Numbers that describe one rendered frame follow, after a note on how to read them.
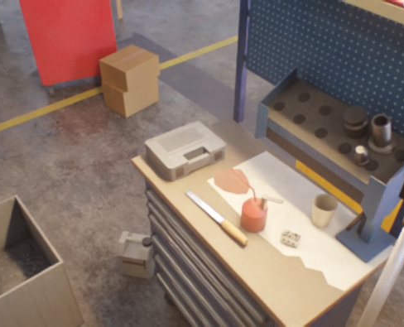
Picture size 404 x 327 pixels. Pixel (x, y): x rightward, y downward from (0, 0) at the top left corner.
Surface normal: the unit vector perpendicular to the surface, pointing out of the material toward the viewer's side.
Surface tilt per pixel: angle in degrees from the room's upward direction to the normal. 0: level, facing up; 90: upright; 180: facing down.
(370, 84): 90
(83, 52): 90
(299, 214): 0
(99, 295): 0
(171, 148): 0
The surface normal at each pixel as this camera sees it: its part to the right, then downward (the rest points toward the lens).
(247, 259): 0.00, -0.76
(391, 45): -0.81, 0.39
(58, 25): 0.35, 0.61
